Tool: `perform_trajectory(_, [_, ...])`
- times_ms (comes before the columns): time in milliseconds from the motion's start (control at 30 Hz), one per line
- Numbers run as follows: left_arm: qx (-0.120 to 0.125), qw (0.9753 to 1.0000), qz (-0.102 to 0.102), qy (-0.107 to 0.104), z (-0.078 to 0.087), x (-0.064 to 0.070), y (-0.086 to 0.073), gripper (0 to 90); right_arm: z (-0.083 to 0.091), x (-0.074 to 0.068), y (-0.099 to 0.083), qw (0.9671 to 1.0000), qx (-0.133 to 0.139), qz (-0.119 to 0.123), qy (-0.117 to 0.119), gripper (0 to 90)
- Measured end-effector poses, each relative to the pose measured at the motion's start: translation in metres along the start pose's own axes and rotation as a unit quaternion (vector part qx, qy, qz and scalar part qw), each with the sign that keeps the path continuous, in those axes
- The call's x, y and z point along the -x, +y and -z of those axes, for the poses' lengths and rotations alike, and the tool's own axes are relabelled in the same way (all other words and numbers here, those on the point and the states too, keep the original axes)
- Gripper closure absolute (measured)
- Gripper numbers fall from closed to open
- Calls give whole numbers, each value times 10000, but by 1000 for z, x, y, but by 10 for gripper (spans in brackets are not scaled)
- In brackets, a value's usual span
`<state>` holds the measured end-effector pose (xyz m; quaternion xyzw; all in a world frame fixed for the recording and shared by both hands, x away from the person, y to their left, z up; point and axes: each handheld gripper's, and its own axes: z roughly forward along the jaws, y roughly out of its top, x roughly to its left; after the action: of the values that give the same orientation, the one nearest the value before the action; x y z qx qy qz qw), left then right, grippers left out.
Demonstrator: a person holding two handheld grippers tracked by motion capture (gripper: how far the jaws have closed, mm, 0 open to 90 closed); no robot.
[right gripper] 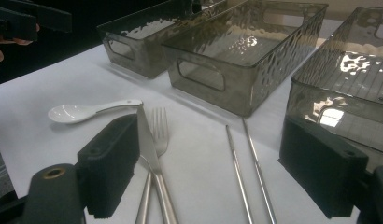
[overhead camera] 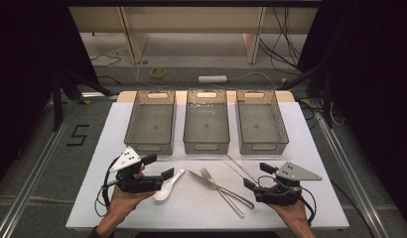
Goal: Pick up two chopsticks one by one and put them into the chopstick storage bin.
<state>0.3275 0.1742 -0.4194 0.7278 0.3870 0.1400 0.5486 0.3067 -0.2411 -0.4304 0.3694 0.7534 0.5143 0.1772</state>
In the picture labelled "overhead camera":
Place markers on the steel table knife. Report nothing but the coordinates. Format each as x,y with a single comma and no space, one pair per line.
204,181

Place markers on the person's right hand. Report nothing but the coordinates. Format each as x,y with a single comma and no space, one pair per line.
296,213

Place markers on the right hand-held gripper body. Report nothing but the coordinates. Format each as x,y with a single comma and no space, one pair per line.
281,195

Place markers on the person's left hand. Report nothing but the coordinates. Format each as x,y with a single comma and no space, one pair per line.
120,205

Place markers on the yellow tape roll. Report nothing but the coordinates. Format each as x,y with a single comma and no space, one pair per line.
152,73

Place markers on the metal floor rail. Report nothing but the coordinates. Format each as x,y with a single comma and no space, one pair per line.
353,178
26,195

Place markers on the black curtain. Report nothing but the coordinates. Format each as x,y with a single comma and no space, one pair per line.
23,66
373,82

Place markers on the light wooden shelf unit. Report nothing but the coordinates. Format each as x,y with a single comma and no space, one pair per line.
191,20

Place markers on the black stand legs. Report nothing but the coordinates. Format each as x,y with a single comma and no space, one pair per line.
329,105
56,105

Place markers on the steel chopstick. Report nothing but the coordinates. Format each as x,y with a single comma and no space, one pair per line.
234,169
241,167

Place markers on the transparent grey plastic bin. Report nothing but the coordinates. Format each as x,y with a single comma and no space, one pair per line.
152,122
261,122
206,122

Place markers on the white power strip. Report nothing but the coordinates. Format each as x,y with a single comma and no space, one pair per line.
212,79

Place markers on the white ceramic spoon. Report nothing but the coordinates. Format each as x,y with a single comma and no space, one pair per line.
162,194

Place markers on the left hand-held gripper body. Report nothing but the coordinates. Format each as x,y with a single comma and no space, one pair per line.
138,185

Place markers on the steel fork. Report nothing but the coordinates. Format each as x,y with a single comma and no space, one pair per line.
232,205

